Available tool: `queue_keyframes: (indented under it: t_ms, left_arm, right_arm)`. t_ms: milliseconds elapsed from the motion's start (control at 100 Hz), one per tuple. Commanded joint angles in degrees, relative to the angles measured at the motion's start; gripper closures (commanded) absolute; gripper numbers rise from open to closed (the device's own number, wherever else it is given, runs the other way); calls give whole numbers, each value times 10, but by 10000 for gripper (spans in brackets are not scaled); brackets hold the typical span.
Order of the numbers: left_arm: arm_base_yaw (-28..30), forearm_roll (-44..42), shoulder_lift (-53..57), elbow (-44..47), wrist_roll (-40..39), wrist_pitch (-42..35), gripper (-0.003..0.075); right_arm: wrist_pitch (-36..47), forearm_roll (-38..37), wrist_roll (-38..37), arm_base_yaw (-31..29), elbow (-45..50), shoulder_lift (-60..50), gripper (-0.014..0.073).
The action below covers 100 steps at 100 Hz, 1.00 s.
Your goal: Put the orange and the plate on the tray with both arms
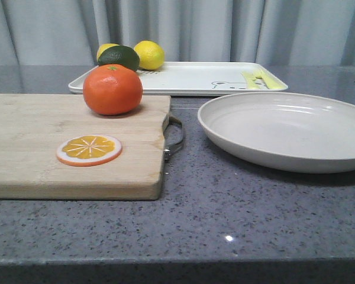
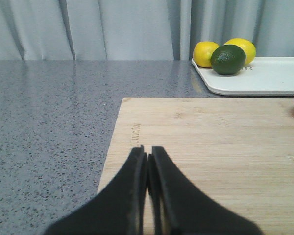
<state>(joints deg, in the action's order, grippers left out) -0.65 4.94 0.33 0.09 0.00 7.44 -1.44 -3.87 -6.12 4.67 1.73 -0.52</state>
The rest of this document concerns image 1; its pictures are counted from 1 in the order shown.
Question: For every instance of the orange mandarin fruit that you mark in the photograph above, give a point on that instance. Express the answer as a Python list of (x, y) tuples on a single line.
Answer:
[(112, 89)]

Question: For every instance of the white round plate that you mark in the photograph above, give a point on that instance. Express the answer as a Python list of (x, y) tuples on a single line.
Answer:
[(287, 131)]

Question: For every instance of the white rectangular tray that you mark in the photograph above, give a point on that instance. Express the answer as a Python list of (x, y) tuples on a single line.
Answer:
[(201, 79)]

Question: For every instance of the yellow lemon right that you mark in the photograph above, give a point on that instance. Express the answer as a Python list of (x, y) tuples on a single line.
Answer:
[(151, 55)]

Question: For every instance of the yellow lemon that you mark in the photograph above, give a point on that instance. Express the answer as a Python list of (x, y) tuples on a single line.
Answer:
[(151, 55), (104, 47)]

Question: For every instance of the orange slice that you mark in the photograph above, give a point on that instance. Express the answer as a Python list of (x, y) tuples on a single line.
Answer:
[(89, 150)]

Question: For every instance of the yellow plastic knife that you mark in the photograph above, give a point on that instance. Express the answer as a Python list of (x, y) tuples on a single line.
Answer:
[(250, 80)]

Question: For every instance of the yellow plastic fork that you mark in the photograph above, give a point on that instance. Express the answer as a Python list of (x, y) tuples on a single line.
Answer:
[(270, 81)]

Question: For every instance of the green lime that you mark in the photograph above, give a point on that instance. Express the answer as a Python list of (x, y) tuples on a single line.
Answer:
[(123, 55)]

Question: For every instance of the yellow lemon left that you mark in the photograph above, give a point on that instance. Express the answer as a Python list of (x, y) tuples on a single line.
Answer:
[(104, 47)]

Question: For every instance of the wooden cutting board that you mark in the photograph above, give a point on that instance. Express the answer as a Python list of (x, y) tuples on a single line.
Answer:
[(32, 126)]

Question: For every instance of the grey curtain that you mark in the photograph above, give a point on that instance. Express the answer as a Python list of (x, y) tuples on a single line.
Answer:
[(283, 33)]

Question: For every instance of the metal cutting board handle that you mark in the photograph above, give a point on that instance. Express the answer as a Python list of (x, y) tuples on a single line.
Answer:
[(172, 148)]

